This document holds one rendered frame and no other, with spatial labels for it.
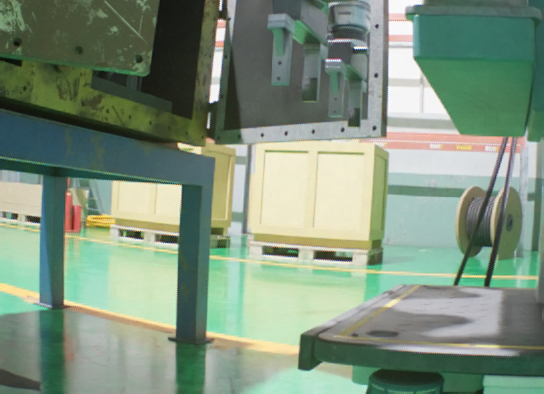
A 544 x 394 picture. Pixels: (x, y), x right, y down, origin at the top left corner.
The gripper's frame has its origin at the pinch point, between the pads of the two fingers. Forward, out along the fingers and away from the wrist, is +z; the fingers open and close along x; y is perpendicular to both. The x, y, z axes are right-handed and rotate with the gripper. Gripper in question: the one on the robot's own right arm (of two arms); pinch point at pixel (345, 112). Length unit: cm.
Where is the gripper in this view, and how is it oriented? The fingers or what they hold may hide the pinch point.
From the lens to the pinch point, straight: 123.6
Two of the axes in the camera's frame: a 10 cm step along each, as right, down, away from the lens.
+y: 9.3, 0.3, -3.6
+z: -0.7, 9.9, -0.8
